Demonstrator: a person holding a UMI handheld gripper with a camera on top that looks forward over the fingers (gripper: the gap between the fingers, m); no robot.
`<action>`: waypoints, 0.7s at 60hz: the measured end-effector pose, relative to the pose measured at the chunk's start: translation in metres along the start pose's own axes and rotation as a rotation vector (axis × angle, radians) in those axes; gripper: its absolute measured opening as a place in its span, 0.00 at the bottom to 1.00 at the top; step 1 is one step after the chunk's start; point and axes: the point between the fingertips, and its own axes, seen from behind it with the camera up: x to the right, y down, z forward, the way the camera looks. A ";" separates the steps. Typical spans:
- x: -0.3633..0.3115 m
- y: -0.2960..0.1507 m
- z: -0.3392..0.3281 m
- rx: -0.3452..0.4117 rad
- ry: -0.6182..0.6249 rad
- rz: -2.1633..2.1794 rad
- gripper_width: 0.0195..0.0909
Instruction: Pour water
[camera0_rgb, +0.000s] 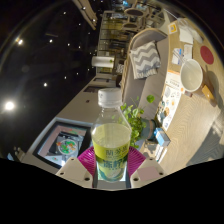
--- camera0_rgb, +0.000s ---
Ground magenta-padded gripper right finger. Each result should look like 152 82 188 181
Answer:
126 146 168 189

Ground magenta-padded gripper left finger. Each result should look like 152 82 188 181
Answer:
54 146 98 189

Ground clear green-labelled drink bottle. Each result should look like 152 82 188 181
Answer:
90 87 133 184

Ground blue and white cards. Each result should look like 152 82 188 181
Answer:
153 143 168 163

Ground black-framed food poster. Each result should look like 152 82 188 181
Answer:
33 121 93 168

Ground small light blue box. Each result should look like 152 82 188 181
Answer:
153 128 172 148

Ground green potted plant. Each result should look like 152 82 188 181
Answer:
119 94 158 149

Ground thick printed menu board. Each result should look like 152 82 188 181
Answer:
161 69 186 131

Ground grey curved sofa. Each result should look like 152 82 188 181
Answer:
119 28 169 121

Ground group of ceiling lights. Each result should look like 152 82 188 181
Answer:
3 4 88 113

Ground brown mug with white inside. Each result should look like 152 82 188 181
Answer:
179 58 216 101

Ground white round pillar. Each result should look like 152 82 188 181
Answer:
91 55 115 69

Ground grey zigzag pillow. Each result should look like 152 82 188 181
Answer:
129 40 162 80

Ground flat round red coaster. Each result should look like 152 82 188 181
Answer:
199 45 215 65

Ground yellow square card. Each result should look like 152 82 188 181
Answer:
167 21 179 35

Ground clear plastic cup with straw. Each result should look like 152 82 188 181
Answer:
176 17 204 44

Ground group of dining chairs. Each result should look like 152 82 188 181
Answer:
121 0 158 31

